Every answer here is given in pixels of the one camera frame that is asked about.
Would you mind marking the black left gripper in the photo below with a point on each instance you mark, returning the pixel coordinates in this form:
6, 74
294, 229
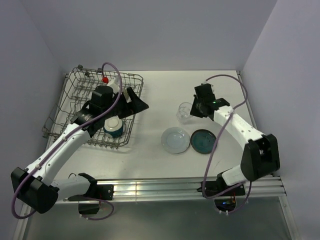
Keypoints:
136, 104

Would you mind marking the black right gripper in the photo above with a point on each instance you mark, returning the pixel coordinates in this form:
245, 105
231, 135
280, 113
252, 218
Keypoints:
194, 112

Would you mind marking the clear plastic cup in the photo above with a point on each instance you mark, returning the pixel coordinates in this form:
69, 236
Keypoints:
183, 114

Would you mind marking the teal and cream bowl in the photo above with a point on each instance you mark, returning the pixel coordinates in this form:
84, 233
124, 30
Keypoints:
114, 127

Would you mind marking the light blue scalloped plate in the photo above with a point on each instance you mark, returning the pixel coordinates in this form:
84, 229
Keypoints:
175, 140

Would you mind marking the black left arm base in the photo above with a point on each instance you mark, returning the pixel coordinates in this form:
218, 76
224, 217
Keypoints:
102, 195

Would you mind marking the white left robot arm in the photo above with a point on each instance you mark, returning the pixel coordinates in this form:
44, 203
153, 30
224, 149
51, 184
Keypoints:
36, 186

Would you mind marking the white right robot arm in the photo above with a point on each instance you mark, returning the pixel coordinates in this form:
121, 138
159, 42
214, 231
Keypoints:
260, 155

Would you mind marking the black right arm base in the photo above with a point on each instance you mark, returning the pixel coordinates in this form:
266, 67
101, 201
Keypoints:
227, 199

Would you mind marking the dark teal round plate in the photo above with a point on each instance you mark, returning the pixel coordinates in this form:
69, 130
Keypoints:
202, 141

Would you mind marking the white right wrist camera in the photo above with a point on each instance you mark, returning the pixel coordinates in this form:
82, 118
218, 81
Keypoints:
211, 85

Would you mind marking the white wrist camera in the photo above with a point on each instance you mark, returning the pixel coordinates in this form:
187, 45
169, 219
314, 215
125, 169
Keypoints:
112, 85
211, 85

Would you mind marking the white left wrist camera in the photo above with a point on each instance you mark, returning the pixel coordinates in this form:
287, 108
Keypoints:
112, 85

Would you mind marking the grey wire dish rack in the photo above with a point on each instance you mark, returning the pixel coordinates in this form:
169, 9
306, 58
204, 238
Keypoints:
77, 89

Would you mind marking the aluminium mounting rail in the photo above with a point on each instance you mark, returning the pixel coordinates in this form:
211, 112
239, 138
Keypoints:
176, 189

